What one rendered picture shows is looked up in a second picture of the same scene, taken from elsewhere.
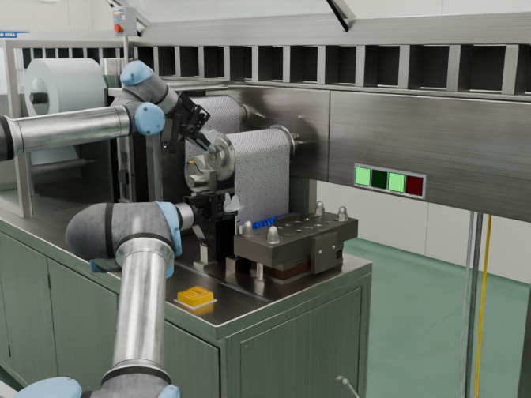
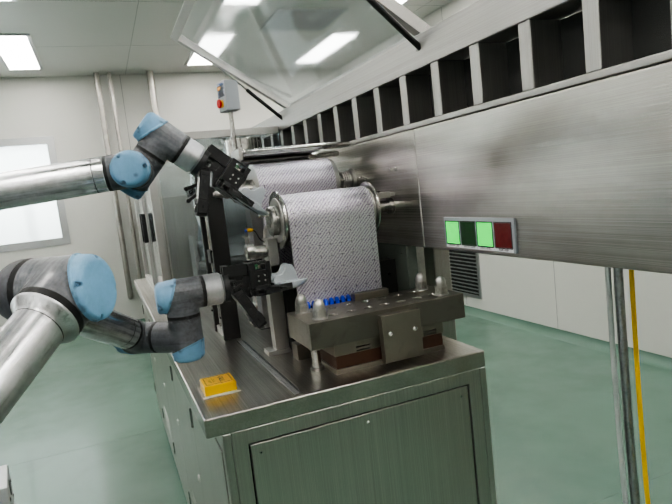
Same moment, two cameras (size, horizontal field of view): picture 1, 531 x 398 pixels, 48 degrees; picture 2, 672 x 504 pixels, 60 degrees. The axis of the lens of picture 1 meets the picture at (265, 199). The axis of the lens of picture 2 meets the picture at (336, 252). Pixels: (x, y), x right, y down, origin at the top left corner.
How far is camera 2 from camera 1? 0.77 m
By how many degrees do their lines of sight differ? 24
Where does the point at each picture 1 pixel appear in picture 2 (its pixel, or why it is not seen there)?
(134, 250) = (17, 308)
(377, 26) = (444, 31)
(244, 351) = (257, 457)
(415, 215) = not seen: outside the picture
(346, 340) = (449, 459)
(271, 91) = (369, 147)
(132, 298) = not seen: outside the picture
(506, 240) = not seen: outside the picture
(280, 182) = (363, 249)
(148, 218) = (48, 270)
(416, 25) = (480, 13)
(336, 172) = (430, 232)
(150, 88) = (161, 140)
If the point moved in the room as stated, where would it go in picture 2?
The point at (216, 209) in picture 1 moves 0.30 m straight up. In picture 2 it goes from (257, 280) to (240, 153)
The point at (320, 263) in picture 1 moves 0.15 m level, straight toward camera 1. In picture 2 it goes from (393, 349) to (365, 371)
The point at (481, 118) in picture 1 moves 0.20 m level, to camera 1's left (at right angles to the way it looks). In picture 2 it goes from (565, 117) to (447, 133)
